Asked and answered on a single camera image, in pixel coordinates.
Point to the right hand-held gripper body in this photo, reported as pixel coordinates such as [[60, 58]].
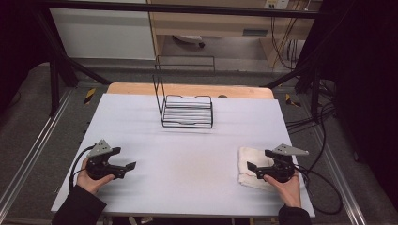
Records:
[[281, 168]]

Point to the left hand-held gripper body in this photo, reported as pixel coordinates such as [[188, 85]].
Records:
[[100, 167]]

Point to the white towel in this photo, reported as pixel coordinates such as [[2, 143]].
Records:
[[250, 154]]

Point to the person's left hand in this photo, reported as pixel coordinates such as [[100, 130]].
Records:
[[90, 182]]

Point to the person's right hand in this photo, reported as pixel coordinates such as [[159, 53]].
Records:
[[287, 190]]

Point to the white table mat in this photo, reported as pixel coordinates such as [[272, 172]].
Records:
[[181, 156]]

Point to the yellow black floor tape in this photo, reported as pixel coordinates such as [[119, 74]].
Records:
[[291, 100], [89, 95]]

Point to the black metal stand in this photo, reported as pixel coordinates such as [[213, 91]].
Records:
[[314, 87], [54, 78]]

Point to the wooden table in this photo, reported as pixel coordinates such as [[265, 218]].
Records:
[[187, 89]]

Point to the white cabinet panel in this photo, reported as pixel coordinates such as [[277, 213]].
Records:
[[100, 34]]

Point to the office chair base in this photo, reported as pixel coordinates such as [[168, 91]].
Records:
[[189, 39]]

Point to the light wooden desk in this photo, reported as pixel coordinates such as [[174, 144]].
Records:
[[219, 26]]

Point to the white power strip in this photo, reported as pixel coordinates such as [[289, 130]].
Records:
[[277, 3]]

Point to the aluminium floor rail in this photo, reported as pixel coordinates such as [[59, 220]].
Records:
[[341, 175], [34, 146]]

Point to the black frame crossbar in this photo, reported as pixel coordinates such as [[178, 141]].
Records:
[[187, 9]]

